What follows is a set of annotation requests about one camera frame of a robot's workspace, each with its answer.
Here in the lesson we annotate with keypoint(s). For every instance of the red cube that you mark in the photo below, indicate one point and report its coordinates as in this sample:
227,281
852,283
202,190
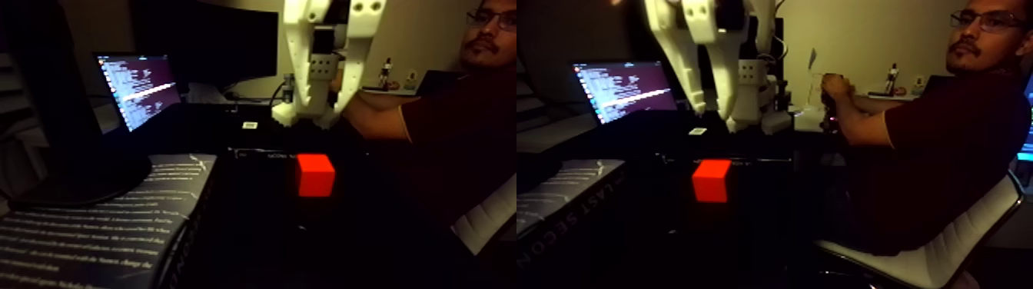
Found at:
315,176

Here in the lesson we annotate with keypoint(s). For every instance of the dark leader arm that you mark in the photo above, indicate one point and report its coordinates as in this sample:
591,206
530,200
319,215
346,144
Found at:
830,119

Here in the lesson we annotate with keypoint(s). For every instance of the person's left hand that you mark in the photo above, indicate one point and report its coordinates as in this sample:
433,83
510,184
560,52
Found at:
838,90

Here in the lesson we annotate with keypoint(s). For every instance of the large black monitor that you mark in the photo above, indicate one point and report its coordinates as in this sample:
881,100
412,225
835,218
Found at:
210,40

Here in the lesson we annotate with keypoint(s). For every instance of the small white sticker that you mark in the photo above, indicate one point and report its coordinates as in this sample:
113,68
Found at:
250,125

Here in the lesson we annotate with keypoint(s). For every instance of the laptop with lit screen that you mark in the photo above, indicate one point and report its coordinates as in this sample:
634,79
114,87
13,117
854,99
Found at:
137,85

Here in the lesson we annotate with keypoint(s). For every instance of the black monitor with stand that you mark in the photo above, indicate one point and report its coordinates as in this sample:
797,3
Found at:
48,97

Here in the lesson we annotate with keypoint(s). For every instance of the dark box with white print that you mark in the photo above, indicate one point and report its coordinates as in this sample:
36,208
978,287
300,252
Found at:
97,234

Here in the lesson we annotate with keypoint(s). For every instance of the person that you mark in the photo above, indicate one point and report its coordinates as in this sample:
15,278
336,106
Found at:
944,145

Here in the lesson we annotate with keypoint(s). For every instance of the white office chair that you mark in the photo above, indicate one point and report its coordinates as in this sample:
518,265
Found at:
952,250

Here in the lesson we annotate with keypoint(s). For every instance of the blue lit screen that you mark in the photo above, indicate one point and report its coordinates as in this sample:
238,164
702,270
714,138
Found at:
1029,137

